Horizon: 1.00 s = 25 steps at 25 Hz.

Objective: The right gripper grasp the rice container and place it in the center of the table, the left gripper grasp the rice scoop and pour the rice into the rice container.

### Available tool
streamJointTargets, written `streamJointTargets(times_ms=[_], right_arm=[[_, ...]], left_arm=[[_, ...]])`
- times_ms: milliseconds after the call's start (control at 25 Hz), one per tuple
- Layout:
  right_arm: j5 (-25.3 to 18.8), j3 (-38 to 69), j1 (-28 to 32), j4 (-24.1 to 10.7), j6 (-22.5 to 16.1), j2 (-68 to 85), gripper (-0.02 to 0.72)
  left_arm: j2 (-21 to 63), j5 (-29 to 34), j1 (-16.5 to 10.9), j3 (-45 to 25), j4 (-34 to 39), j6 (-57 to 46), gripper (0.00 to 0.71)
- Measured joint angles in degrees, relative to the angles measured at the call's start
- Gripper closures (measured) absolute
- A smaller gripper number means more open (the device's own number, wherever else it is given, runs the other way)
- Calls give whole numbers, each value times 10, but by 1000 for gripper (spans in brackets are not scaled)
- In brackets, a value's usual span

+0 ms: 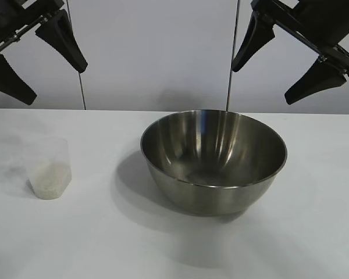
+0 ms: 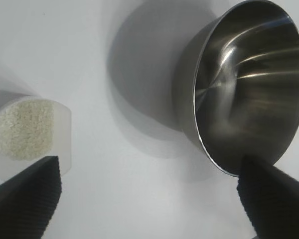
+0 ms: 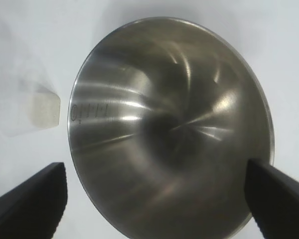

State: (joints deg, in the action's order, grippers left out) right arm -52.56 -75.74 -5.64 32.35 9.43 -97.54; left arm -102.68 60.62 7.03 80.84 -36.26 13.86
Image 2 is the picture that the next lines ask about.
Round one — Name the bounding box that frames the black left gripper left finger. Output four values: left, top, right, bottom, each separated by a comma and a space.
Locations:
0, 155, 63, 239

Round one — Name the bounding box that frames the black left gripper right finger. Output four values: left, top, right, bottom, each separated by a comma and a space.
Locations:
236, 154, 299, 239

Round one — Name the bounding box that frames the white uncooked rice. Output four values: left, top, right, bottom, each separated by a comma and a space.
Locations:
0, 98, 54, 161

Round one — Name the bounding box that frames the clear plastic measuring cup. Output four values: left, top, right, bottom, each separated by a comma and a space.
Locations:
0, 97, 72, 186

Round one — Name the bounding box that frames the stainless steel mixing bowl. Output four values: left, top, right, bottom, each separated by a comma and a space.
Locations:
173, 0, 299, 177

